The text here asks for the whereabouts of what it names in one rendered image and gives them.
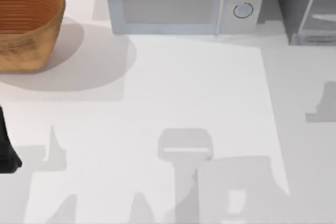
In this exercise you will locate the microwave door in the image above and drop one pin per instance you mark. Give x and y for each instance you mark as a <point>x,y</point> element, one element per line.
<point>168,1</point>

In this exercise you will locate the microwave knob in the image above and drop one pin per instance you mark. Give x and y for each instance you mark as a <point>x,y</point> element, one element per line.
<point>243,10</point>

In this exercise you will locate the brown woven basket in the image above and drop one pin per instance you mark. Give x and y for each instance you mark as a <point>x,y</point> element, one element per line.
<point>29,48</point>

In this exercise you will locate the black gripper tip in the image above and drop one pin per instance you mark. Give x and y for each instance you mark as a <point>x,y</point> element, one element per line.
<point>6,153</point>

